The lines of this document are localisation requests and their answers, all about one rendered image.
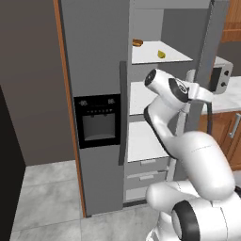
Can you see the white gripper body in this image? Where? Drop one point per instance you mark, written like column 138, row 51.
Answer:
column 200, row 93

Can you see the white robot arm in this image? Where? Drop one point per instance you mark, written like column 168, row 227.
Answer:
column 204, row 163

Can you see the yellow lemon wedge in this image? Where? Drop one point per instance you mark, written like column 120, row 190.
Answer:
column 161, row 54

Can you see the grey open fridge door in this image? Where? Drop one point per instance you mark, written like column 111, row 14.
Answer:
column 208, row 37

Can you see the white fridge shelf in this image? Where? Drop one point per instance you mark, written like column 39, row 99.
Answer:
column 142, row 141
column 139, row 99
column 150, row 55

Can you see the grey fridge drawer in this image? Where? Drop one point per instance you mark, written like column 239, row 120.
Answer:
column 147, row 164
column 135, row 193
column 144, row 179

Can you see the grey fridge door with dispenser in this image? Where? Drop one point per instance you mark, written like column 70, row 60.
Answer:
column 94, row 47

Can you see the grey fridge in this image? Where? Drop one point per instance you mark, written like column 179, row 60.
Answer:
column 94, row 37

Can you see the wooden cupboard door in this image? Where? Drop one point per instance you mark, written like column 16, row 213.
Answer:
column 221, row 131

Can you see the brown bread roll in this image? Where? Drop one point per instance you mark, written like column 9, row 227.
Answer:
column 137, row 42

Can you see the orange wooden side panel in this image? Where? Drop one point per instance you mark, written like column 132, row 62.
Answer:
column 67, row 94

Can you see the black tall panel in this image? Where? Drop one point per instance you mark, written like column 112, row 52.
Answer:
column 9, row 163

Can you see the wooden wall cupboard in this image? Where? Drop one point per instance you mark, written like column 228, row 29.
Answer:
column 232, row 19

